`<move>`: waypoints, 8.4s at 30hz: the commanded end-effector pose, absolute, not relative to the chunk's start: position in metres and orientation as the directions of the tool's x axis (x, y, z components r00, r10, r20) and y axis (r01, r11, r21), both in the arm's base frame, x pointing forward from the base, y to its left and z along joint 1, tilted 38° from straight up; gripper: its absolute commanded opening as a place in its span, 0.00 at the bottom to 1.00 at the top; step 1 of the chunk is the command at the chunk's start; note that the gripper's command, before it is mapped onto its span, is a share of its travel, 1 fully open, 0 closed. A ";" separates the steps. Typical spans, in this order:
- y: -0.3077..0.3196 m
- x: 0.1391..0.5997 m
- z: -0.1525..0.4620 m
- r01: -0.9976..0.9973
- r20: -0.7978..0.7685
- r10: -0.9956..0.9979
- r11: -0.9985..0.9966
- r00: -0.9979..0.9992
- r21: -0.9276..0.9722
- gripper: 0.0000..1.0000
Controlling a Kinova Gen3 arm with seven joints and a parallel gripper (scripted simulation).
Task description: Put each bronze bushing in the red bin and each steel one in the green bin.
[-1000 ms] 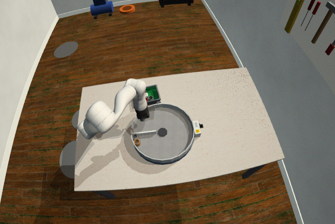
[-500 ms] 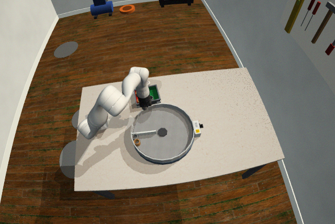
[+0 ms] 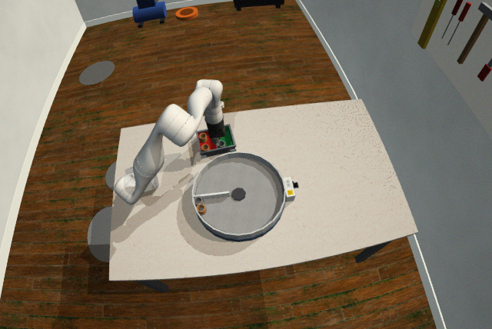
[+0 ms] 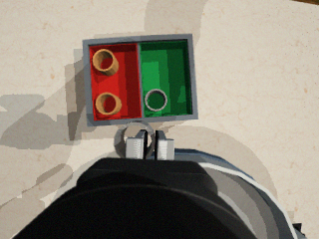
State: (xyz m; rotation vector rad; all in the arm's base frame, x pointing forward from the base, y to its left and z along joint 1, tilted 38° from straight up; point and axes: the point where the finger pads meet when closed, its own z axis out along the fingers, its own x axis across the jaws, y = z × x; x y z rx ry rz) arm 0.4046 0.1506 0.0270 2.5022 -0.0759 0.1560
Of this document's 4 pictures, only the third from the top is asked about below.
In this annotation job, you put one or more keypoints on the grey crate with red and green compartments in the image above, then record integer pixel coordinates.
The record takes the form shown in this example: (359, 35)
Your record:
(228, 140)

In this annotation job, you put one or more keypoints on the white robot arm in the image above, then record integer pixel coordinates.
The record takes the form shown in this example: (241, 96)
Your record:
(178, 126)

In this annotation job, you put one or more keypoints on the grey round turntable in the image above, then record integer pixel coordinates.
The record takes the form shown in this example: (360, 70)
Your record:
(242, 193)

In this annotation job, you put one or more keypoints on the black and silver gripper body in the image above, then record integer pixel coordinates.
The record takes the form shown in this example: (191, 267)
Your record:
(215, 125)

